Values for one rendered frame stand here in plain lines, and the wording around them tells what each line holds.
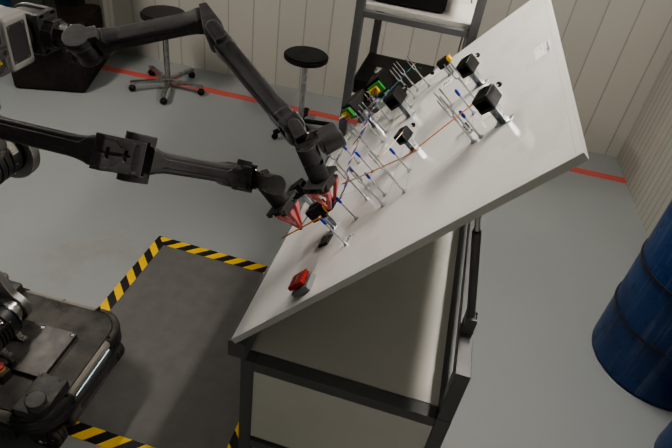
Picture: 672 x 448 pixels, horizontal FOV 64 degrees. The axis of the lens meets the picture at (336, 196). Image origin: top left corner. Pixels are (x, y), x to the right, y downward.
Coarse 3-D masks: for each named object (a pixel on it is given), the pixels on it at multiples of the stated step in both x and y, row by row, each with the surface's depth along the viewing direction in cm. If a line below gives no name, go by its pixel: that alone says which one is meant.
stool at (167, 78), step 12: (144, 12) 407; (156, 12) 410; (168, 12) 413; (180, 12) 416; (168, 48) 429; (168, 60) 434; (156, 72) 453; (168, 72) 440; (180, 72) 457; (192, 72) 467; (132, 84) 434; (168, 84) 437; (180, 84) 444; (192, 84) 442
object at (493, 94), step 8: (488, 88) 125; (496, 88) 126; (480, 96) 124; (488, 96) 123; (496, 96) 125; (480, 104) 127; (488, 104) 126; (496, 104) 124; (480, 112) 126; (496, 112) 128; (504, 112) 127; (496, 120) 128; (504, 120) 127
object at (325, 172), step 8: (304, 168) 143; (312, 168) 142; (320, 168) 143; (328, 168) 149; (336, 168) 148; (312, 176) 143; (320, 176) 143; (328, 176) 145; (312, 184) 145; (320, 184) 144; (304, 192) 145; (320, 192) 143
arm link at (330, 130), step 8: (296, 120) 141; (288, 128) 141; (296, 128) 141; (320, 128) 143; (328, 128) 143; (336, 128) 142; (296, 136) 140; (304, 136) 141; (312, 136) 144; (320, 136) 141; (328, 136) 141; (336, 136) 141; (296, 144) 143; (328, 144) 140; (336, 144) 141; (344, 144) 143; (328, 152) 142
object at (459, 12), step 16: (368, 0) 218; (448, 0) 233; (464, 0) 236; (480, 0) 200; (368, 16) 214; (384, 16) 213; (400, 16) 213; (416, 16) 213; (432, 16) 212; (448, 16) 214; (464, 16) 217; (480, 16) 203; (352, 32) 219; (448, 32) 210; (464, 32) 208; (352, 48) 223; (352, 64) 227; (352, 80) 231
